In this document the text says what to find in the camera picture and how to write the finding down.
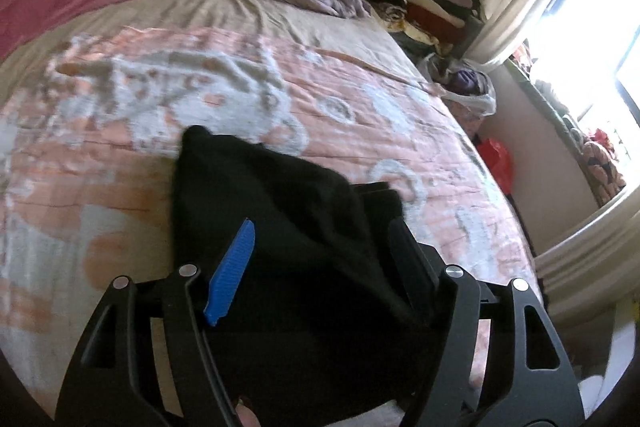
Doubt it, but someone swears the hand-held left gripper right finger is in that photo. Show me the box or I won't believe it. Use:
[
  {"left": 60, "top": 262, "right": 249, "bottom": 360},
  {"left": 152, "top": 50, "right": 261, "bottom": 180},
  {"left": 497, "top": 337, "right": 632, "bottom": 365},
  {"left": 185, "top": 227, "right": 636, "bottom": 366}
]
[{"left": 387, "top": 219, "right": 586, "bottom": 427}]

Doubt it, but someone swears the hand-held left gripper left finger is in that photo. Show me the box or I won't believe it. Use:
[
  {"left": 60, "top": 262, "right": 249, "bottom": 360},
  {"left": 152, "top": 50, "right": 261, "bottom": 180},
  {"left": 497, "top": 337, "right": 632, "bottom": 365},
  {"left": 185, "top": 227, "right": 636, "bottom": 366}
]
[{"left": 55, "top": 218, "right": 257, "bottom": 427}]

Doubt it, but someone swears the black garment with orange patches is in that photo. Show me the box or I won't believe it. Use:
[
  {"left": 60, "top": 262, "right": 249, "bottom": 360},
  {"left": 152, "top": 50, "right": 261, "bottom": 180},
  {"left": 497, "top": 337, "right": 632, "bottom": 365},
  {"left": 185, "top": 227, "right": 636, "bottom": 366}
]
[{"left": 172, "top": 124, "right": 481, "bottom": 427}]

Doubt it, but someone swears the red plastic bag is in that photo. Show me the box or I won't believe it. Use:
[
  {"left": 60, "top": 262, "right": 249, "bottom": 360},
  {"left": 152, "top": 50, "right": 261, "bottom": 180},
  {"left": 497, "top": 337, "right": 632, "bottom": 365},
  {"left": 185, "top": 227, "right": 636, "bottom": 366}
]
[{"left": 475, "top": 138, "right": 516, "bottom": 196}]

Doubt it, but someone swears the pink and white printed bedspread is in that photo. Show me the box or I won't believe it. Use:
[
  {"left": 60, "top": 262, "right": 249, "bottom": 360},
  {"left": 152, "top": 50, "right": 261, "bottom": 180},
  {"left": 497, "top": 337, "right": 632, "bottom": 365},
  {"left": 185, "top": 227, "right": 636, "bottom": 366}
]
[{"left": 0, "top": 0, "right": 543, "bottom": 408}]

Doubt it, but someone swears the white plastic bag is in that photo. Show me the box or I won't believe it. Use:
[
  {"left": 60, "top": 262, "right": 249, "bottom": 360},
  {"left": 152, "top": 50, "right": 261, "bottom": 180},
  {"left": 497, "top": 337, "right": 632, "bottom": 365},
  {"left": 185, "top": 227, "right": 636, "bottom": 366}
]
[{"left": 417, "top": 52, "right": 498, "bottom": 116}]

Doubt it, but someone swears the floral cloth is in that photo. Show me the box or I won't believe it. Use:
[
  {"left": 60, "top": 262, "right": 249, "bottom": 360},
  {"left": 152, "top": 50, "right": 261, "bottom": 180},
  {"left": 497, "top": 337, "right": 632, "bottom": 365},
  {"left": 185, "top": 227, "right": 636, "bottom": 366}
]
[{"left": 577, "top": 127, "right": 630, "bottom": 208}]

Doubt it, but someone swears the bright window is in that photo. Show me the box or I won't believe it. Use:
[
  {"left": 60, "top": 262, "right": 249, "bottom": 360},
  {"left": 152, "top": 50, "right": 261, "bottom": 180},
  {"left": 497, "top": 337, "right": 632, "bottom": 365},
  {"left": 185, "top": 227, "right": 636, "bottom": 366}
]
[{"left": 510, "top": 0, "right": 640, "bottom": 168}]

